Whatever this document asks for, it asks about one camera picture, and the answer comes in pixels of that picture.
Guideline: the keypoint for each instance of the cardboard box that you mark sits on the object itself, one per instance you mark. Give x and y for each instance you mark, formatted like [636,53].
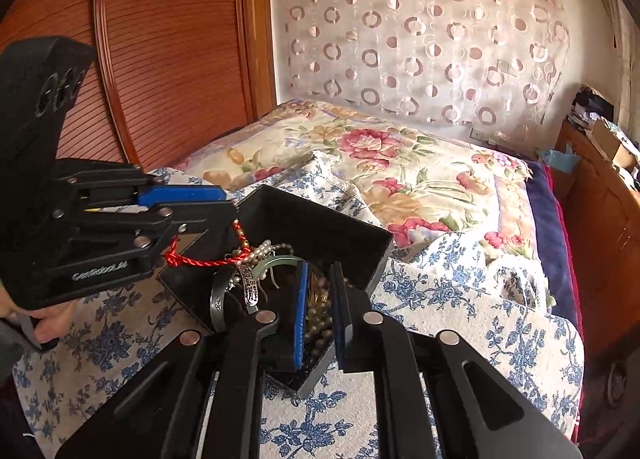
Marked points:
[612,141]

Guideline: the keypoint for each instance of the plain silver bangle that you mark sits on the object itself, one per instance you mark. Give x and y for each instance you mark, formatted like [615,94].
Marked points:
[216,304]

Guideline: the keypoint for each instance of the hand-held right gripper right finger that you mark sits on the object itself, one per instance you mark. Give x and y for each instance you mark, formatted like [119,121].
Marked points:
[340,329]

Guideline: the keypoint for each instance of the circle patterned sheer curtain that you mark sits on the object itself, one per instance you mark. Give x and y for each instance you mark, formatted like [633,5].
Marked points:
[425,29]

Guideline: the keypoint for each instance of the blue floral bedspread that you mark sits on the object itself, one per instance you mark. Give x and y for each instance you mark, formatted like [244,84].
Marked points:
[450,339]

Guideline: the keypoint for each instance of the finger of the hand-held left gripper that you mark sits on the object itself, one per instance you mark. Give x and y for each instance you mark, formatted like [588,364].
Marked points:
[180,195]
[200,221]

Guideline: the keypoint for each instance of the black jewelry box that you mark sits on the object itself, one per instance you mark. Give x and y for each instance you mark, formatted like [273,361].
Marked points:
[310,224]

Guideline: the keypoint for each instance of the teal crumpled cloth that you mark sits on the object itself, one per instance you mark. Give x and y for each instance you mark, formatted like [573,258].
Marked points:
[560,159]

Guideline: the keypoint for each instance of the jade bangle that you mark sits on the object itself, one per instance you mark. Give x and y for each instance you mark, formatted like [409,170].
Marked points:
[280,264]

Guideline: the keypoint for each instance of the pile of clothes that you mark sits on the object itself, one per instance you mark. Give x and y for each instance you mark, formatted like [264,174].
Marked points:
[592,106]

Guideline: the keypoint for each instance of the person's left hand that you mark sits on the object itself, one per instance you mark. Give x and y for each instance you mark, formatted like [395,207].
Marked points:
[52,321]

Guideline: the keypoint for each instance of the wooden cabinet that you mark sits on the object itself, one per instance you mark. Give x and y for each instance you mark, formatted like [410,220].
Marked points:
[605,239]

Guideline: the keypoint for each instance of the wooden headboard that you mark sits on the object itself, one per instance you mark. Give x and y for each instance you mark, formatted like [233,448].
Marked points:
[175,39]

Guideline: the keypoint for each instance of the purple blanket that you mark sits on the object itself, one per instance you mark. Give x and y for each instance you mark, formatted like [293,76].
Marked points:
[547,229]

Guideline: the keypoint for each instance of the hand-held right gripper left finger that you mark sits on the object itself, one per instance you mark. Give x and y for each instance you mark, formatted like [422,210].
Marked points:
[300,324]

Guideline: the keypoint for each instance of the engraved silver bangle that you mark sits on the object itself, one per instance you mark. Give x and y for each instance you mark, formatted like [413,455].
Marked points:
[250,289]

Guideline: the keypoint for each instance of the pink floral quilt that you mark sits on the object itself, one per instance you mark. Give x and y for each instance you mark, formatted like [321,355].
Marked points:
[400,164]

